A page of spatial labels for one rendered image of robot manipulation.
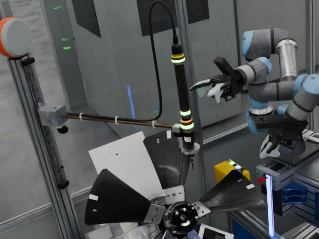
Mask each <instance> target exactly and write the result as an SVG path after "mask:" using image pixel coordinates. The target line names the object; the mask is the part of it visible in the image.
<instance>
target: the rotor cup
mask: <svg viewBox="0 0 319 239"><path fill-rule="evenodd" d="M164 206H166V210H165V212H164V214H163V217H162V219H161V221H160V223H159V224H157V228H158V230H159V232H160V233H161V234H162V235H163V233H164V231H165V229H168V230H169V231H170V233H171V234H172V235H173V237H174V238H175V239H181V238H183V237H185V236H186V235H187V234H188V233H189V232H191V231H192V230H194V228H195V227H196V226H197V223H198V213H197V210H196V209H195V207H194V206H193V205H192V204H190V203H188V202H185V201H179V202H176V203H174V204H170V205H167V204H165V205H164ZM166 213H168V214H167V215H165V214H166ZM182 214H184V215H185V216H186V219H185V220H182V219H181V217H180V216H181V215H182ZM173 231H176V232H175V233H173Z"/></svg>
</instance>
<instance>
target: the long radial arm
mask: <svg viewBox="0 0 319 239"><path fill-rule="evenodd" d="M147 225H148V224H147V223H146V224H143V225H141V226H139V227H137V228H135V229H133V230H130V231H128V232H126V233H124V234H122V235H120V236H117V237H115V238H113V239H152V238H153V237H152V236H151V233H149V229H148V226H147Z"/></svg>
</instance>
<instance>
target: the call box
mask: <svg viewBox="0 0 319 239"><path fill-rule="evenodd" d="M231 161H232V160H231ZM233 162H234V161H233ZM234 163H235V162H234ZM236 164H237V163H236ZM237 165H238V164H237ZM239 166H240V165H239ZM241 168H243V167H241V166H240V168H238V169H241ZM234 169H237V168H236V167H235V166H233V165H231V164H230V163H229V162H227V161H224V162H222V163H220V164H217V165H215V166H214V170H215V178H216V181H217V182H220V181H221V180H222V179H223V178H224V177H225V176H226V175H227V174H229V173H230V172H231V171H232V170H234ZM241 174H243V175H244V176H245V177H246V178H248V179H249V180H250V172H249V171H247V170H244V171H241Z"/></svg>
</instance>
